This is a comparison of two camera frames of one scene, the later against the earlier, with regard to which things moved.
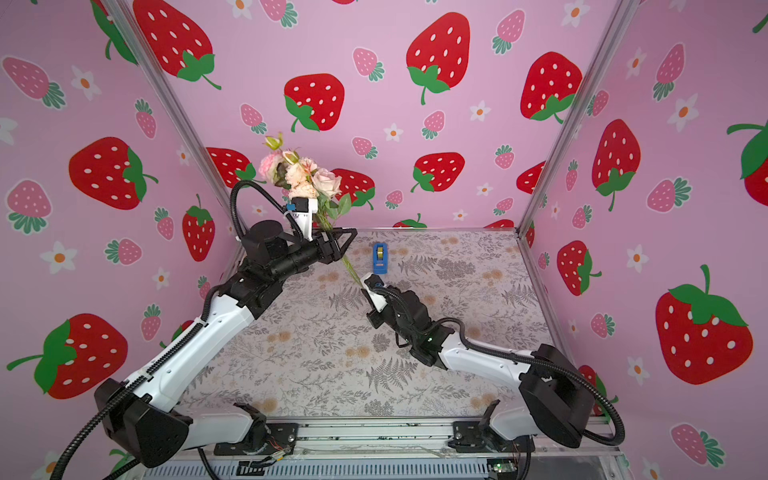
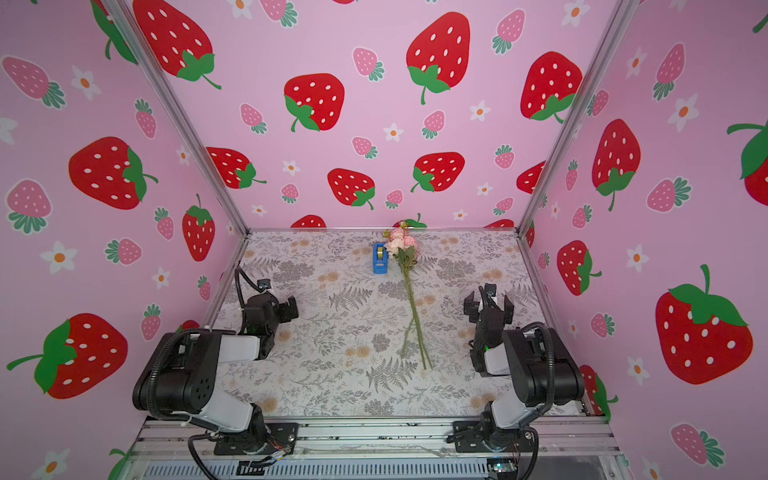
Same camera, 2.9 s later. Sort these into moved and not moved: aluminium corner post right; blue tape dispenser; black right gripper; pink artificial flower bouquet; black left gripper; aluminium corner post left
Moved: pink artificial flower bouquet; black left gripper; black right gripper
Not moved: blue tape dispenser; aluminium corner post left; aluminium corner post right
